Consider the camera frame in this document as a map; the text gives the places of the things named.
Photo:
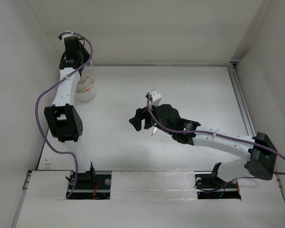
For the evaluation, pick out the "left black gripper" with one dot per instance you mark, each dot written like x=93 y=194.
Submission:
x=86 y=56

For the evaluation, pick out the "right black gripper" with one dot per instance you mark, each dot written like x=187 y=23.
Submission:
x=136 y=120

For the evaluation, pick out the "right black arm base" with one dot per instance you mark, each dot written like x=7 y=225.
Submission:
x=209 y=186

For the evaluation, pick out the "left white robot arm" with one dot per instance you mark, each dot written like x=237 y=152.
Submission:
x=63 y=120

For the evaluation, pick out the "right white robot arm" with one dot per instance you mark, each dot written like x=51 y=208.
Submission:
x=256 y=157

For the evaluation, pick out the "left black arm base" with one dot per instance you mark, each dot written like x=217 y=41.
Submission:
x=98 y=189

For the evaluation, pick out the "white round divided container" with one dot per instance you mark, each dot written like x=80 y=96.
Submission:
x=80 y=95

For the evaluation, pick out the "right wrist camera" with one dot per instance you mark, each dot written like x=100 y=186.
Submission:
x=154 y=96

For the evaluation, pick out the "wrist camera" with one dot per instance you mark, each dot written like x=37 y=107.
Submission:
x=154 y=96
x=65 y=34

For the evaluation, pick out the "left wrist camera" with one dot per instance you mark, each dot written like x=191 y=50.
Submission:
x=65 y=34

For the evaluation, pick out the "aluminium rail right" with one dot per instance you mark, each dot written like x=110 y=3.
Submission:
x=240 y=99

